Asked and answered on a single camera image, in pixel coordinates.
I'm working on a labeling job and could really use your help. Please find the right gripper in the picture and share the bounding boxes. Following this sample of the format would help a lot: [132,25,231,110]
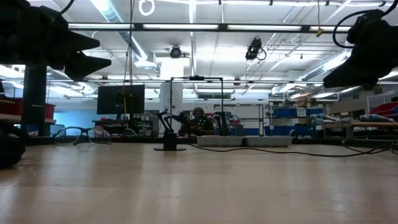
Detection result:
[322,30,398,91]

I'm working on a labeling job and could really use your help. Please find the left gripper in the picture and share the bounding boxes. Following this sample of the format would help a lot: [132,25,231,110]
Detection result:
[0,4,112,83]

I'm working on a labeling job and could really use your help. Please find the thin black cord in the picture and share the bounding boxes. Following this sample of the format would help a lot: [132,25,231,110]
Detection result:
[186,135,398,158]

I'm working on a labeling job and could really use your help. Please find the red storage bin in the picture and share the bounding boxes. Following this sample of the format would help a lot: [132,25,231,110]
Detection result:
[0,98,23,116]
[369,101,398,116]
[45,103,56,120]

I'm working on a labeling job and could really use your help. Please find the wooden workbench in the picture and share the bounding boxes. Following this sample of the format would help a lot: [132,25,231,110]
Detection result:
[322,120,398,139]

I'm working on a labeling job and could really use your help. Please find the black computer monitor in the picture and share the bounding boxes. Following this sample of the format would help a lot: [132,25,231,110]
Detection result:
[96,84,146,115]

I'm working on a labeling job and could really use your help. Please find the hanging yellow tag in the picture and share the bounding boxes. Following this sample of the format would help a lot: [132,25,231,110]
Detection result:
[315,0,325,38]

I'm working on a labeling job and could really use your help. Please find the black rimmed eyeglasses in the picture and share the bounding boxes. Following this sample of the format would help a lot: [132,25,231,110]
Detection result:
[52,126,112,146]

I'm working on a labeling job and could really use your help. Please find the blue storage bins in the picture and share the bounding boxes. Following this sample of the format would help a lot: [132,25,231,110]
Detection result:
[272,107,324,118]

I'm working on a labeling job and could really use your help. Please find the background robot station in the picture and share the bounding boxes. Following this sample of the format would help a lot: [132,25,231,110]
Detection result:
[157,75,233,138]

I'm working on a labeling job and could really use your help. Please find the black grey work glove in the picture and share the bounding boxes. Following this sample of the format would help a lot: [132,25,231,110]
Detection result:
[0,123,26,169]

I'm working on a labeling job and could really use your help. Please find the person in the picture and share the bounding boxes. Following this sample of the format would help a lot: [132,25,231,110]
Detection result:
[178,106,216,137]

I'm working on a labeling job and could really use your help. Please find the black bar with light strips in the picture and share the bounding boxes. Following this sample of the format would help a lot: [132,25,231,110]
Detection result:
[67,22,352,32]

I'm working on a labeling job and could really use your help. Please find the grey plastic tool case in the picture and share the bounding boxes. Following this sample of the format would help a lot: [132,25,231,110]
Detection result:
[197,135,294,147]

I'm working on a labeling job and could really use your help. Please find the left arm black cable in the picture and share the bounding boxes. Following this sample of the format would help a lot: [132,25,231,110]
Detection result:
[60,0,75,15]

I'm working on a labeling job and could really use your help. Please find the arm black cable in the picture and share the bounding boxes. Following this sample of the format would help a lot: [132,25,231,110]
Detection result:
[60,0,75,15]
[331,0,398,49]

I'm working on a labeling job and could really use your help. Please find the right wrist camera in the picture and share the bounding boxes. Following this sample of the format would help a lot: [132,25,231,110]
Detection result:
[346,9,387,45]

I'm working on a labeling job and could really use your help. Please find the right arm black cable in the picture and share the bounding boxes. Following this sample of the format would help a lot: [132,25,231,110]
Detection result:
[331,0,398,49]

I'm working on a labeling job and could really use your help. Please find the white hanging ring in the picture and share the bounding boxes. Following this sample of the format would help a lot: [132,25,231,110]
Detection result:
[138,0,155,17]

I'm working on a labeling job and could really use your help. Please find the round black camera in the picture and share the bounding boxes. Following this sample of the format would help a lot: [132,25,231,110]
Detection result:
[169,45,183,59]

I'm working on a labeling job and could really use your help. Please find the black camera with cable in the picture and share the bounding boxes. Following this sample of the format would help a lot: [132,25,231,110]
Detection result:
[244,37,267,62]

